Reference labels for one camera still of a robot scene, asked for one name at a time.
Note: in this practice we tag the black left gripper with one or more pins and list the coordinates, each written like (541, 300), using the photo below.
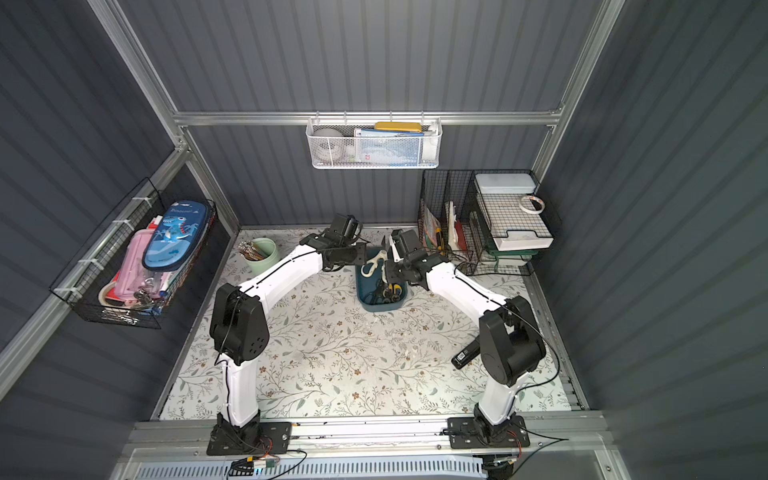
(363, 255)

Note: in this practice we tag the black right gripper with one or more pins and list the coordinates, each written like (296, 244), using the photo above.
(398, 264)

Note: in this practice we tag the cream handled kitchen scissors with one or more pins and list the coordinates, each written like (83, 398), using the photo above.
(370, 266)

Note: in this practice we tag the teal plastic storage box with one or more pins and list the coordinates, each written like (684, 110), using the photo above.
(366, 287)

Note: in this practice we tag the yellow handled scissors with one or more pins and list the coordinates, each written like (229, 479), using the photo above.
(387, 293)

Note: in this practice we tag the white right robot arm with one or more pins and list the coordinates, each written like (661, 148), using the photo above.
(510, 345)

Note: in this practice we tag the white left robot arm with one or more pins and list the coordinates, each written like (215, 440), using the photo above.
(239, 327)

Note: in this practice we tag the mint green pen cup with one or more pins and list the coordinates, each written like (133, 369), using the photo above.
(260, 254)

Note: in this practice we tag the tape roll in basket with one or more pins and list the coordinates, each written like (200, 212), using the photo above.
(327, 145)

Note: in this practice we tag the checkered white notebook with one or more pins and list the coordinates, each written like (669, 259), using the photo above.
(508, 227)

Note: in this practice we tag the yellow case in basket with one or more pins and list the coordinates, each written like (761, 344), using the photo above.
(402, 127)

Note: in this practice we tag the white tape roll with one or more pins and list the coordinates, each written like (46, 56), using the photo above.
(531, 205)

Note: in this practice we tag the blue shark pencil case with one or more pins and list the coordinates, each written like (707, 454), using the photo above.
(176, 238)

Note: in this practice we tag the pink pencil case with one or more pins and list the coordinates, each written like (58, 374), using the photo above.
(132, 273)

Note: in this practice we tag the black wire desk organizer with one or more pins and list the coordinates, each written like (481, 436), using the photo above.
(450, 221)

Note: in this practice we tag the white wire wall basket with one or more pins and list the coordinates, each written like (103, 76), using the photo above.
(367, 148)

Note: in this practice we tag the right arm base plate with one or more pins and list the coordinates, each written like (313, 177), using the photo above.
(467, 433)

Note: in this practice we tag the black wire side basket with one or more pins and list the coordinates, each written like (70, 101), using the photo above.
(91, 276)

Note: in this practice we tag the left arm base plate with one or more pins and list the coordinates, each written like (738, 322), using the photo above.
(270, 437)

